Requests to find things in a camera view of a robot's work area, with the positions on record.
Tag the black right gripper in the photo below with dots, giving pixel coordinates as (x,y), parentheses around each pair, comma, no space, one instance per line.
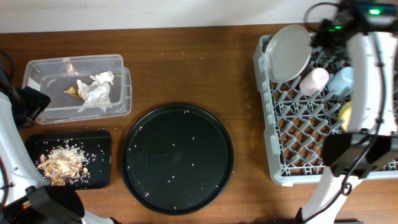
(318,40)

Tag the gold snack wrapper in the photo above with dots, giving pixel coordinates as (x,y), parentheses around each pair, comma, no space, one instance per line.
(73,91)

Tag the blue cup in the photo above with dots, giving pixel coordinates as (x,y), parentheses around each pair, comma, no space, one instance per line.
(342,81)

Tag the grey plate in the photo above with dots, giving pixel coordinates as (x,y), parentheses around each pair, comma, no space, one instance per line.
(287,53)

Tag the pink cup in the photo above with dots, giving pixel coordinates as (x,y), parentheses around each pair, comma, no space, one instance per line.
(314,81)

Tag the white napkin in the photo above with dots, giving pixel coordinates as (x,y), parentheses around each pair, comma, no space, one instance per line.
(97,93)

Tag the peanut shells and rice scraps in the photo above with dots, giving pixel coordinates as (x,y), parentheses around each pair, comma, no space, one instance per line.
(65,164)

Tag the yellow bowl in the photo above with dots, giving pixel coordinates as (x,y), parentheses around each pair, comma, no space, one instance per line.
(345,115)

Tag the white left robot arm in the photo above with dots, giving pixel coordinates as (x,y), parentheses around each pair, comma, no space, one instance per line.
(26,197)

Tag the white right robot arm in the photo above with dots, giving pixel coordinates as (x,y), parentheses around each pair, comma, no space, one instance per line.
(367,30)

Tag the clear plastic waste bin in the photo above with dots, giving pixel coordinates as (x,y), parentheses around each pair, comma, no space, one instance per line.
(54,76)

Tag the grey dishwasher rack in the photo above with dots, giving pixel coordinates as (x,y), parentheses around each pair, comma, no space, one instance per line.
(295,124)

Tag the black rectangular tray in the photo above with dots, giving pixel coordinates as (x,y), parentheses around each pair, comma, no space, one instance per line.
(94,142)

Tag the round black serving tray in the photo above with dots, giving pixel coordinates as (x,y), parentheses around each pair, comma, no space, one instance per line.
(177,159)

